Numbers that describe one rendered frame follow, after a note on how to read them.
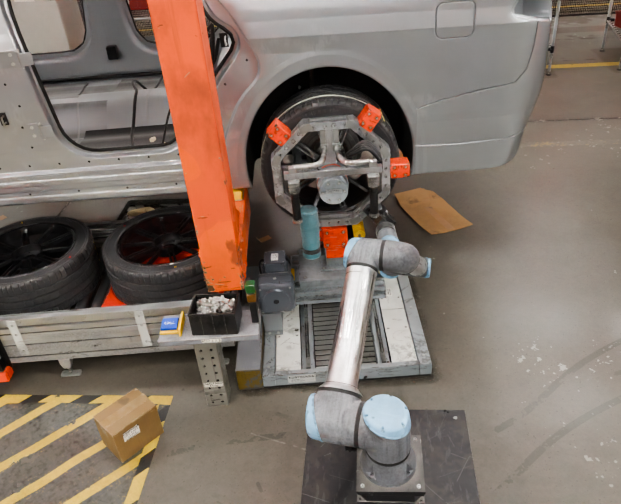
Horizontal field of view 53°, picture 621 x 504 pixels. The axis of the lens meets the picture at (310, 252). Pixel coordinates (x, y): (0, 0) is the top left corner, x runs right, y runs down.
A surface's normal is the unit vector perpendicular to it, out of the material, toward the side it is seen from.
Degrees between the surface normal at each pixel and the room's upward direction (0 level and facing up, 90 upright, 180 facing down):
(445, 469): 0
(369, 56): 90
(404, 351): 0
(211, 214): 90
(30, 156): 92
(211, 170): 90
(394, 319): 0
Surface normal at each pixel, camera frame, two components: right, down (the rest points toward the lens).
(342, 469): -0.07, -0.82
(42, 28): -0.07, 0.57
